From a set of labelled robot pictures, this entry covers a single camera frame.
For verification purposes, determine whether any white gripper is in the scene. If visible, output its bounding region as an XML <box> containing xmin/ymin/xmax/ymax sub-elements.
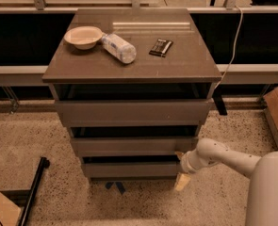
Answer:
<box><xmin>174</xmin><ymin>150</ymin><xmax>208</xmax><ymax>191</ymax></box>

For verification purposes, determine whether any grey bottom drawer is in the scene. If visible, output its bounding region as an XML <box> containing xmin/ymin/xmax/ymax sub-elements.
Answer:
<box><xmin>82</xmin><ymin>162</ymin><xmax>181</xmax><ymax>179</ymax></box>

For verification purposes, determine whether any grey drawer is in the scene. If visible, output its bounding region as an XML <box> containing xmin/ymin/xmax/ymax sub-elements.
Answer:
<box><xmin>55</xmin><ymin>100</ymin><xmax>209</xmax><ymax>127</ymax></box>
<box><xmin>82</xmin><ymin>162</ymin><xmax>181</xmax><ymax>179</ymax></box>
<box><xmin>71</xmin><ymin>137</ymin><xmax>198</xmax><ymax>157</ymax></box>

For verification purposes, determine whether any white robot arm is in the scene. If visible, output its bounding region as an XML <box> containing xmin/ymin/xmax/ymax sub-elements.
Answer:
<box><xmin>174</xmin><ymin>138</ymin><xmax>278</xmax><ymax>226</ymax></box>

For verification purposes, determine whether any grey middle drawer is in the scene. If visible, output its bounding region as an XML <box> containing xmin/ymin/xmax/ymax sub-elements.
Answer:
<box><xmin>71</xmin><ymin>137</ymin><xmax>198</xmax><ymax>157</ymax></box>

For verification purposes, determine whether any grey top drawer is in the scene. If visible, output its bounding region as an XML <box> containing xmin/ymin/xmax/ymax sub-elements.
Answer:
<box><xmin>55</xmin><ymin>100</ymin><xmax>209</xmax><ymax>127</ymax></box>

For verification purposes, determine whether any grey drawer cabinet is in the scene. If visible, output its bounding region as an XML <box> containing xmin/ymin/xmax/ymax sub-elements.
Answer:
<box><xmin>42</xmin><ymin>8</ymin><xmax>221</xmax><ymax>181</ymax></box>

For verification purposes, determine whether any black table leg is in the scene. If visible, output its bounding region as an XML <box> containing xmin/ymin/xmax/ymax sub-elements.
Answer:
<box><xmin>212</xmin><ymin>88</ymin><xmax>227</xmax><ymax>116</ymax></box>

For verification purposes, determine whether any white paper bowl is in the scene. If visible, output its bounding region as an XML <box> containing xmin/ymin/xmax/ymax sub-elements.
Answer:
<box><xmin>64</xmin><ymin>26</ymin><xmax>103</xmax><ymax>50</ymax></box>

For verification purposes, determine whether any black metal stand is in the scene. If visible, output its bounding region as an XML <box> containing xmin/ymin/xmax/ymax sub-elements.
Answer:
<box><xmin>2</xmin><ymin>157</ymin><xmax>50</xmax><ymax>226</ymax></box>

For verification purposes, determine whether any cardboard box at left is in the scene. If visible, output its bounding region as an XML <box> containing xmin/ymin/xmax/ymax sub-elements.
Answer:
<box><xmin>0</xmin><ymin>192</ymin><xmax>21</xmax><ymax>226</ymax></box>

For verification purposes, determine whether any white cable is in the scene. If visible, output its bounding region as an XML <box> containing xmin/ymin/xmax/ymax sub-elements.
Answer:
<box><xmin>213</xmin><ymin>5</ymin><xmax>244</xmax><ymax>90</ymax></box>

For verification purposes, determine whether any metal wire bracket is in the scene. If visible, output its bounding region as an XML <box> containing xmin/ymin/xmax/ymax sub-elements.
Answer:
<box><xmin>3</xmin><ymin>87</ymin><xmax>19</xmax><ymax>114</ymax></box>

